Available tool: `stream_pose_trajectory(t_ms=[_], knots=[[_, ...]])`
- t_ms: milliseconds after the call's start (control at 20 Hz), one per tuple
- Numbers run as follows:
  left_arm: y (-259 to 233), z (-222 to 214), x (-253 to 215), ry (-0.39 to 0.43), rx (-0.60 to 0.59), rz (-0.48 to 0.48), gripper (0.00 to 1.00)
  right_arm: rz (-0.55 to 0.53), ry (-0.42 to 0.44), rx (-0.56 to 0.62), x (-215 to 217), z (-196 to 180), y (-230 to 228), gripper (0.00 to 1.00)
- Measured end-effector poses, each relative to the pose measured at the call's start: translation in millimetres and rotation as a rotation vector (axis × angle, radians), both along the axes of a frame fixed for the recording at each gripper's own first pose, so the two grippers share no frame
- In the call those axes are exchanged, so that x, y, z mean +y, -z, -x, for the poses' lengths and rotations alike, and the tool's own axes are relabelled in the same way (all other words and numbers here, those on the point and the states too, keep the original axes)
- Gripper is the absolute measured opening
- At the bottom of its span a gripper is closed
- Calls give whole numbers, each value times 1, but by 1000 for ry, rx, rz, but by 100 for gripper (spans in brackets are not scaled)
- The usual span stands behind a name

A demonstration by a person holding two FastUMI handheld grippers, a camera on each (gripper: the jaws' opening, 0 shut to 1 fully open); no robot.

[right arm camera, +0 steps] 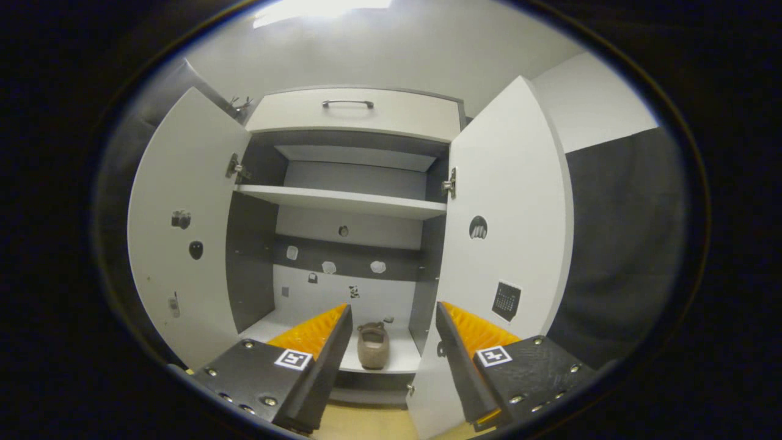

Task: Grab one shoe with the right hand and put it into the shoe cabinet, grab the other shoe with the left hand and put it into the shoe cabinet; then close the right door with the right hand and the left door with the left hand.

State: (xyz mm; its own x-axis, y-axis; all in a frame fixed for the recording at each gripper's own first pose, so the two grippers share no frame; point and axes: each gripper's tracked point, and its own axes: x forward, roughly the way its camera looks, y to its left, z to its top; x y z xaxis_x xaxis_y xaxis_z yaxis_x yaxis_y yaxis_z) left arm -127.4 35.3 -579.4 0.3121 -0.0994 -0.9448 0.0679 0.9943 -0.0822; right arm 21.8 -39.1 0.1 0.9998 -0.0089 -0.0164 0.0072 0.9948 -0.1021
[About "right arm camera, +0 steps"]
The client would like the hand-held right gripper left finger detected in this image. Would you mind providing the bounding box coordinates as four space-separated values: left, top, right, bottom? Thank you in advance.
183 304 354 435

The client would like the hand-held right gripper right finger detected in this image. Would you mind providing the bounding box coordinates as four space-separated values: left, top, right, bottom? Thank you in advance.
435 301 596 431

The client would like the brown shoe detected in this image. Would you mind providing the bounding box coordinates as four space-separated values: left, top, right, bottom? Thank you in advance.
357 322 390 370

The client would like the white cabinet shelf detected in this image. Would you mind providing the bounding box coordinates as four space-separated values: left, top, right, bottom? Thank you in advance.
235 185 448 221

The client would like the beige cabinet drawer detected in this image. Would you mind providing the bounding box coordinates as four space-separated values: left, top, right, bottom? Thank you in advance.
244 87 463 142

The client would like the black backdrop cloth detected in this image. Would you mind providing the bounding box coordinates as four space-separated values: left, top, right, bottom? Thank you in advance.
95 58 694 370

